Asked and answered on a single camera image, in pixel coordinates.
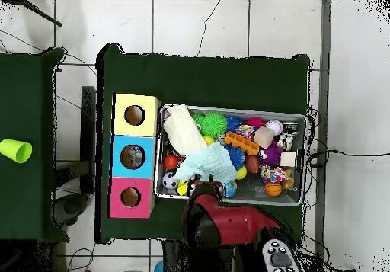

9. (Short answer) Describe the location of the thin black cable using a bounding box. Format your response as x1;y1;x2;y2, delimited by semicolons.
308;149;390;168

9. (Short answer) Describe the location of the tan wooden cube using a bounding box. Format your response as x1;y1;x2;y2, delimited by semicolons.
253;126;275;149

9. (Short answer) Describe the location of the dark thin rod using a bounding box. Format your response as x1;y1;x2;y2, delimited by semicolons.
11;0;63;27

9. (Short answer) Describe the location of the lime green plastic cup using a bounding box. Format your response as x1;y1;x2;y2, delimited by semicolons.
0;138;34;164

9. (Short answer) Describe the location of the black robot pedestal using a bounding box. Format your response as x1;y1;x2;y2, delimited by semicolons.
162;239;235;272

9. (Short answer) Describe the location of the cream knitted cloth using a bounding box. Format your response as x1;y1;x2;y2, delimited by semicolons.
162;103;209;158

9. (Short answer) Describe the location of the small soccer ball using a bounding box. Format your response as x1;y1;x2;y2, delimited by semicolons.
161;171;180;190

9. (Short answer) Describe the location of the mint knitted cloth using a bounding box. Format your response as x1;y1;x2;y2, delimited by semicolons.
174;142;238;186

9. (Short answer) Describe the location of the small basketball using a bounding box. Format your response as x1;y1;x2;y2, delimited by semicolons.
264;181;283;197

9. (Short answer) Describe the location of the globe print ball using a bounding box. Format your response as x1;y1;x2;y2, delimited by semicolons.
224;180;238;199

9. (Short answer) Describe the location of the purple plush monster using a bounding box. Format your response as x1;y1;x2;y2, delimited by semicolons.
258;139;284;168

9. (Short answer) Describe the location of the green spiky rubber ball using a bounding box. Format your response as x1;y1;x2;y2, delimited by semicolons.
200;111;229;139

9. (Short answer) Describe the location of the grey rounded stand foot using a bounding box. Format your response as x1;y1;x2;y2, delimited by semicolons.
53;192;90;226

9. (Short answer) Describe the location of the wooden box with three holes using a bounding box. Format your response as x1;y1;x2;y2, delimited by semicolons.
106;92;161;219

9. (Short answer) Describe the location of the orange long toy block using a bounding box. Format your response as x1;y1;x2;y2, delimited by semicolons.
224;130;260;156

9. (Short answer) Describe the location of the clear plastic toy packet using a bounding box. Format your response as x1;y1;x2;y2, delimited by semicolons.
126;146;145;168

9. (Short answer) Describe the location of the shallow wire mesh bin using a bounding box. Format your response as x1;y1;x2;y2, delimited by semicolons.
153;103;308;207

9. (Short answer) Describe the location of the orange-red smooth ball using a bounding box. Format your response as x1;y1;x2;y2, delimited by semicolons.
163;154;179;171

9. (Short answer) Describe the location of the dark green table cloth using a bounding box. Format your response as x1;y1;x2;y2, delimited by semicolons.
95;43;311;245
0;46;69;243

